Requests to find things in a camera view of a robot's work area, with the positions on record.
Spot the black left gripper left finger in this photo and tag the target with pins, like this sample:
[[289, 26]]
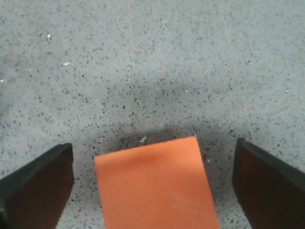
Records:
[[34, 196]]

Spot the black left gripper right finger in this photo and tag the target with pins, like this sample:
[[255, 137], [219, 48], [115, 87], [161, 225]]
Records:
[[270, 191]]

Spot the orange foam cube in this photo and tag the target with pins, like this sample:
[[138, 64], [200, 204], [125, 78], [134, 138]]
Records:
[[158, 186]]

